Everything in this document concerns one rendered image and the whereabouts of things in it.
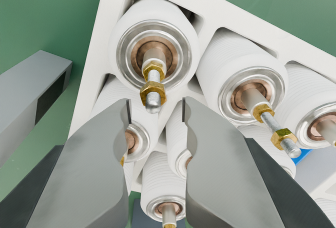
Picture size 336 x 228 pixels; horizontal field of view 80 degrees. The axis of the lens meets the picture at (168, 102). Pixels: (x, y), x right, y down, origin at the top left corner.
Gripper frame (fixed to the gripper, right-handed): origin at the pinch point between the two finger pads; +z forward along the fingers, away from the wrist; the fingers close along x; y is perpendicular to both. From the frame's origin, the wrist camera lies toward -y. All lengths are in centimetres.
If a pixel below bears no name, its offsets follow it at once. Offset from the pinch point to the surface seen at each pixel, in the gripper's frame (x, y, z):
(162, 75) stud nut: 0.5, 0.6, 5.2
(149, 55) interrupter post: -0.6, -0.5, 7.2
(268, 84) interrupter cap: 12.2, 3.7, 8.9
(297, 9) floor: 29.4, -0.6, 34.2
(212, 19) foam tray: 7.0, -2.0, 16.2
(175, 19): 1.8, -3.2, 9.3
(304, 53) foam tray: 20.6, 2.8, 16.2
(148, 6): -0.6, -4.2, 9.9
